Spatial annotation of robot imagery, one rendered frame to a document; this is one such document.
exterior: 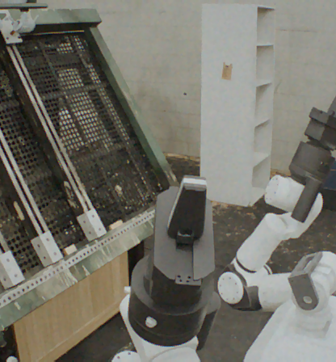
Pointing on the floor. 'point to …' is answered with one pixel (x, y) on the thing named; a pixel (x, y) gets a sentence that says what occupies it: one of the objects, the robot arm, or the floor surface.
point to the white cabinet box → (237, 100)
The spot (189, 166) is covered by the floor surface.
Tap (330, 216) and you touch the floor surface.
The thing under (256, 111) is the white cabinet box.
